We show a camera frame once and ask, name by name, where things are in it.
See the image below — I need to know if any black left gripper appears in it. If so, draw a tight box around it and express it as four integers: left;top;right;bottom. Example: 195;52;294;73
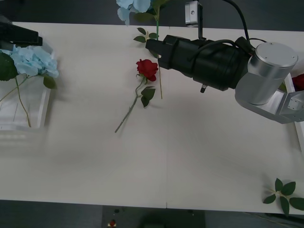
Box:
0;15;44;49

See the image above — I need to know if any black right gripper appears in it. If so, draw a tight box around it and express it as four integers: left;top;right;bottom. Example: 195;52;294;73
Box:
145;35;198;78

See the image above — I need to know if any red artificial rose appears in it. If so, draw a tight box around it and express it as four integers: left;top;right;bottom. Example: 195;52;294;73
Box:
277;73;304;93
114;58;159;133

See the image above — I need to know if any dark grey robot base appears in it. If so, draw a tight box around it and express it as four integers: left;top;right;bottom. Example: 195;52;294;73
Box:
102;206;206;228

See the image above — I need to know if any loose green leaf twig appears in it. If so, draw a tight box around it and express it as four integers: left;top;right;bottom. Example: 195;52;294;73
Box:
262;178;304;218
133;27;159;59

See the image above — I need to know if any shallow white box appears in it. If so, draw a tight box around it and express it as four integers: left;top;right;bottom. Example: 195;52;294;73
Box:
0;37;56;156
284;72;304;152

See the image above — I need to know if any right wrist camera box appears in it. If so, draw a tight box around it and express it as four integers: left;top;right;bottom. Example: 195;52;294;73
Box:
185;0;207;41

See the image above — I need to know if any black right camera cable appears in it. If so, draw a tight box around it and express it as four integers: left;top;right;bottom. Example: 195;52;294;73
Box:
223;0;256;57

